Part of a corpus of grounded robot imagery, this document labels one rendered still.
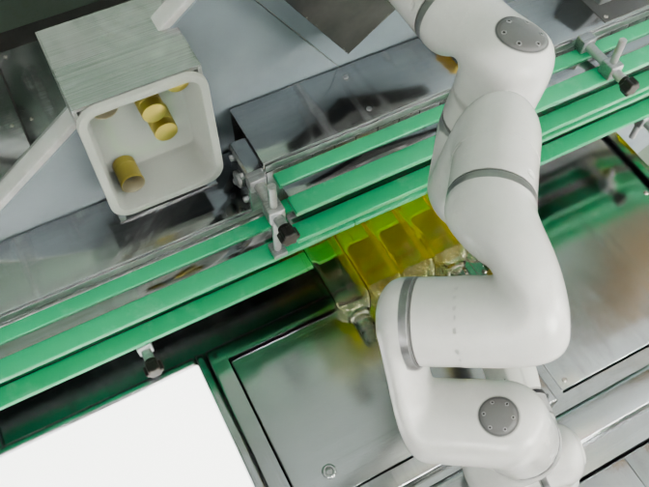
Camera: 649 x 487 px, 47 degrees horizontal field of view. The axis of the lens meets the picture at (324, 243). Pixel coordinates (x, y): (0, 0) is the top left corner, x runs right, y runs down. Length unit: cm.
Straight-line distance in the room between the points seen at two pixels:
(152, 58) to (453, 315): 54
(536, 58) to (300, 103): 46
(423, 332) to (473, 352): 5
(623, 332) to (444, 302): 76
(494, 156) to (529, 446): 27
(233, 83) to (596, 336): 75
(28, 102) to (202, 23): 72
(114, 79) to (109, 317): 35
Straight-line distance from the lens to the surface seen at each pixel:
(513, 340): 65
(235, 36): 108
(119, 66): 100
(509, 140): 72
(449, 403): 73
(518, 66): 80
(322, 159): 112
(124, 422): 124
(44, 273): 117
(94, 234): 118
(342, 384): 122
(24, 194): 117
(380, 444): 119
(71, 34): 106
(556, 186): 152
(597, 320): 139
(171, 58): 99
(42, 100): 169
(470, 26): 84
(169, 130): 106
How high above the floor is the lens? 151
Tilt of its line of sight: 28 degrees down
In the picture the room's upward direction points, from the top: 148 degrees clockwise
